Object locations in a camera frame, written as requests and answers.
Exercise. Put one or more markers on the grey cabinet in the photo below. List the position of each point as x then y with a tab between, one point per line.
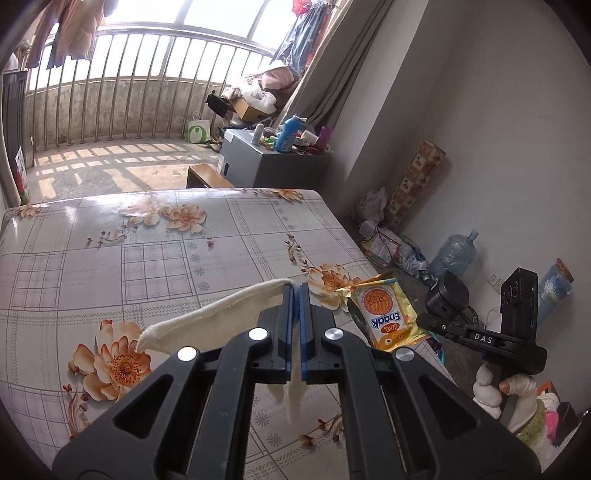
277	166

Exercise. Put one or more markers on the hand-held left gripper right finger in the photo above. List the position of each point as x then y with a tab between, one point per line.
304	337

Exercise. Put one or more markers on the yellow snack packet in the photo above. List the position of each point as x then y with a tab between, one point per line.
383	309

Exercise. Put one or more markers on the pink printed pajama pants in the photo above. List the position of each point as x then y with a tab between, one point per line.
551	415

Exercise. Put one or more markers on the white cloth strip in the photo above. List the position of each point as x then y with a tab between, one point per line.
207	318

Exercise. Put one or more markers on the black bag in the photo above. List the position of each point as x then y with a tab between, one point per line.
217	104

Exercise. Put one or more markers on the brown wooden stool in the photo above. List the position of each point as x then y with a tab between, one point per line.
207	177

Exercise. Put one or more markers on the person's right forearm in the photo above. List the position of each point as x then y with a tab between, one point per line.
526	415

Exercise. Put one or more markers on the pile of clothes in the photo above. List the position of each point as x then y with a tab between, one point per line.
277	78

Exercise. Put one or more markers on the large blue water jug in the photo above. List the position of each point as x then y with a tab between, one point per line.
455	256

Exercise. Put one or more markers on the hanging pink garment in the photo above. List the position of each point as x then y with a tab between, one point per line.
74	32

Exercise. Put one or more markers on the hanging blue garment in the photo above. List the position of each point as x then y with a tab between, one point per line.
304	37

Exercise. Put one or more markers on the grey curtain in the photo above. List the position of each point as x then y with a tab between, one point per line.
351	69

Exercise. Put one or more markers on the cardboard box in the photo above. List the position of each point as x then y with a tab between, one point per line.
249	110

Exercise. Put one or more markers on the pile of plastic packets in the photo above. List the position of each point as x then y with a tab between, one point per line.
392	251

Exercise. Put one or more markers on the person's right hand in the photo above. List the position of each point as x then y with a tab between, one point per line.
487	397

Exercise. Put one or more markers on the metal balcony railing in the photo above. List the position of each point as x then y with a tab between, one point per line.
138	83

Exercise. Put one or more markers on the white wall socket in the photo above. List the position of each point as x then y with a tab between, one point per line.
495	279

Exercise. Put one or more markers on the small white bottle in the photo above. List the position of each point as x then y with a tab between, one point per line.
258	134

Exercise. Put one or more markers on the tall patterned box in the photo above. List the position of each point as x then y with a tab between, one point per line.
415	182

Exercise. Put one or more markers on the white plastic shopping bag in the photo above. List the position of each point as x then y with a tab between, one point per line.
371	205

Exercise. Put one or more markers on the black round cooker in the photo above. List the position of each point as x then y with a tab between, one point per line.
445	295

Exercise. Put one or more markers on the blue lotion bottle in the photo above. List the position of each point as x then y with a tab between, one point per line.
286	136

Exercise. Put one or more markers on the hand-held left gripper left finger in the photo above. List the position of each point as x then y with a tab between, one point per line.
290	341

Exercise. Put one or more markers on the clear jar with cork lid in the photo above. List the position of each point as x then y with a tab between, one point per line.
554	290

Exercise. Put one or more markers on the white green paper bag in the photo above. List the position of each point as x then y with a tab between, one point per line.
198	131

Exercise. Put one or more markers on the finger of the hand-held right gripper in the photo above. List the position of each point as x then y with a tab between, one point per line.
441	328

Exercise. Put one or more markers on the floral table cover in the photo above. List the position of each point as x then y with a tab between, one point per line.
184	277

